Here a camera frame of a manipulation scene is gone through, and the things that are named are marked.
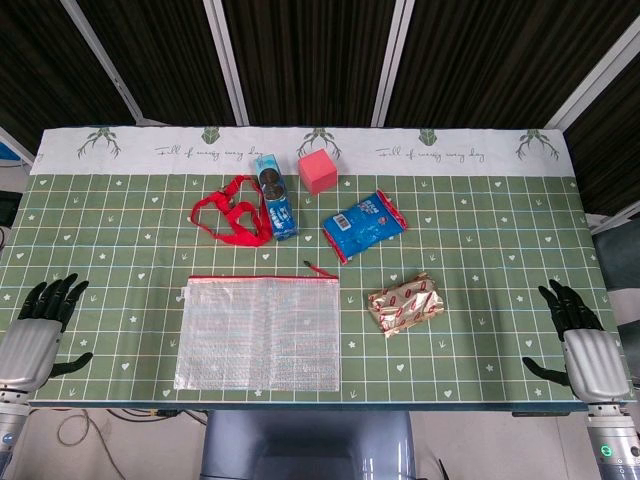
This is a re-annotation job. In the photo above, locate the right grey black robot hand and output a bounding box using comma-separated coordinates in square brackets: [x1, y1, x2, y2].
[522, 278, 632, 404]

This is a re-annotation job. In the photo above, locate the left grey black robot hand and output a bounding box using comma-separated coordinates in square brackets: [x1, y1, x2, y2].
[0, 272, 95, 394]

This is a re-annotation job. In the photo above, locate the clear zipper pouch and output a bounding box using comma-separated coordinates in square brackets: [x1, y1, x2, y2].
[173, 258, 342, 393]

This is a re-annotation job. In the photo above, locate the green grid tablecloth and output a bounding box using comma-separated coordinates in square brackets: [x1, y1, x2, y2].
[0, 125, 639, 404]

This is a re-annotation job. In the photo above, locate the blue snack bag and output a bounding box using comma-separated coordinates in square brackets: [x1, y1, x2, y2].
[321, 188, 408, 265]

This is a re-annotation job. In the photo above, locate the dark grey chair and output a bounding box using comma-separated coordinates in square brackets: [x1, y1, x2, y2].
[592, 217, 640, 329]

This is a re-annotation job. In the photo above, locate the black box device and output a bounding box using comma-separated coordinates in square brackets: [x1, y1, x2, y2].
[0, 192, 24, 226]

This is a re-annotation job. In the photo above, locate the gold foil snack packet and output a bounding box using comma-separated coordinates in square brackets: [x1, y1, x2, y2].
[367, 271, 446, 340]

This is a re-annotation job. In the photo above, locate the blue cookie box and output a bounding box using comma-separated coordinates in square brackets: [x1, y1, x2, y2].
[252, 153, 300, 242]

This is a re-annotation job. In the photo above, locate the grey robot torso base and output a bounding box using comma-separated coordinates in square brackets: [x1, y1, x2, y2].
[199, 409, 416, 480]

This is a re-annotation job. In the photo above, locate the red foam cube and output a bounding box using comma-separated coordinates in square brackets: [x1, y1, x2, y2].
[297, 147, 339, 196]

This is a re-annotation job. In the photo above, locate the tan floor cable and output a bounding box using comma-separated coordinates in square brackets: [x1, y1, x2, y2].
[56, 409, 127, 480]

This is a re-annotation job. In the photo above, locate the black cable with yellow plug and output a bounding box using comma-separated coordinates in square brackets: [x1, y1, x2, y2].
[107, 407, 209, 422]

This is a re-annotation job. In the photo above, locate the red webbing strap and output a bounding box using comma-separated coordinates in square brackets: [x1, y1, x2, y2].
[189, 174, 271, 249]

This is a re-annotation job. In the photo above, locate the white partition post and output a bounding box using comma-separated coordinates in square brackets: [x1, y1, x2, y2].
[62, 0, 147, 125]
[370, 0, 415, 127]
[544, 19, 640, 132]
[202, 0, 250, 126]

